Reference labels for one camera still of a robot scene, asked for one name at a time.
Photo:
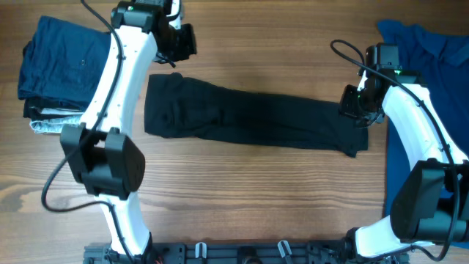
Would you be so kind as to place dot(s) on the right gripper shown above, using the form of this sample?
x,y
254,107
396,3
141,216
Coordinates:
x,y
346,106

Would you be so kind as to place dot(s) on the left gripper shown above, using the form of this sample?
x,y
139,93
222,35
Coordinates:
x,y
187,48

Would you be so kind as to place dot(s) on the black polo shirt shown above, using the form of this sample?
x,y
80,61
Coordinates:
x,y
180,107

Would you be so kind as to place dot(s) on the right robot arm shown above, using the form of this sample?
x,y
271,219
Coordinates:
x,y
431,207

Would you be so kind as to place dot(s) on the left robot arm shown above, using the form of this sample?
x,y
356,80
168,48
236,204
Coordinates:
x,y
100,151

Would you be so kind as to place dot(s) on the folded navy blue shirt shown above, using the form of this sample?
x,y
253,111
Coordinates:
x,y
54,30

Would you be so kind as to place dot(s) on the folded light grey garment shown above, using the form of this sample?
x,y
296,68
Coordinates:
x,y
47,120

